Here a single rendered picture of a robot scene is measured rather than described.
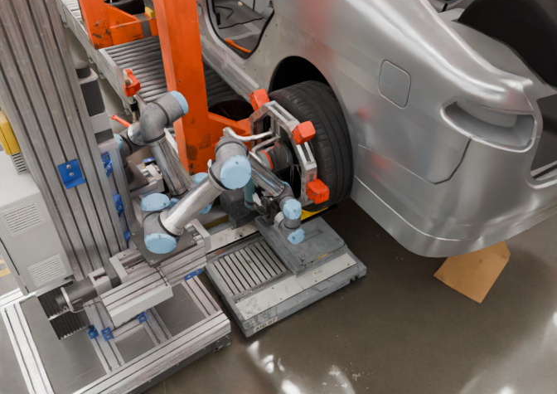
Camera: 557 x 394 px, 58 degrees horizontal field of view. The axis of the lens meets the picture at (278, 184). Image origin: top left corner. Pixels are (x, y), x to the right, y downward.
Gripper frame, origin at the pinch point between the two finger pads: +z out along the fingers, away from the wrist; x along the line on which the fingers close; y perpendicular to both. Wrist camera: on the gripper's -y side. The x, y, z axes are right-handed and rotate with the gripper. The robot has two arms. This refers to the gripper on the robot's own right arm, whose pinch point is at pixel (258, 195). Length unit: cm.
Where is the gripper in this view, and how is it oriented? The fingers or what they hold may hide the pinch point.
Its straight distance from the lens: 240.5
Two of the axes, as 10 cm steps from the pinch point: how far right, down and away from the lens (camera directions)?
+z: -5.3, -5.6, 6.4
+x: -8.5, 3.5, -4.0
